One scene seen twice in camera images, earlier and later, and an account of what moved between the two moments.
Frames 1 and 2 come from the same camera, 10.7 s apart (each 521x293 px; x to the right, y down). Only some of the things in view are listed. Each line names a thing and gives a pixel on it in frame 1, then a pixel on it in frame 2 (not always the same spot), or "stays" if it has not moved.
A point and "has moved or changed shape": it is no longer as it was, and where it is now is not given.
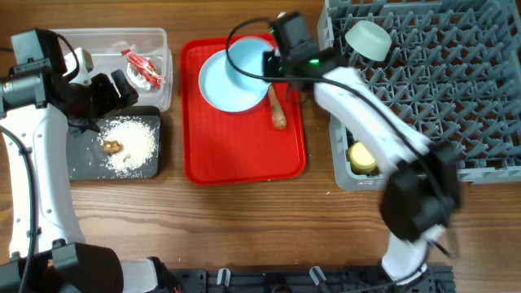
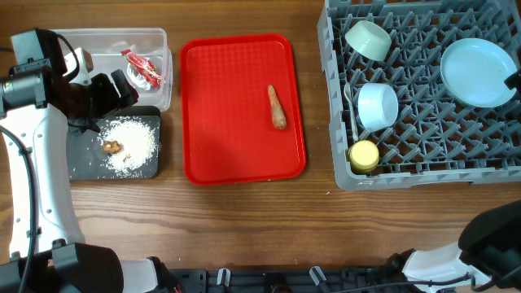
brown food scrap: (112, 146) stays
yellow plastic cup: (361, 160) stays
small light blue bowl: (247, 52) has moved or changed shape
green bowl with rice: (369, 40) stays
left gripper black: (102, 82) stays
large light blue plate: (221, 91) -> (474, 72)
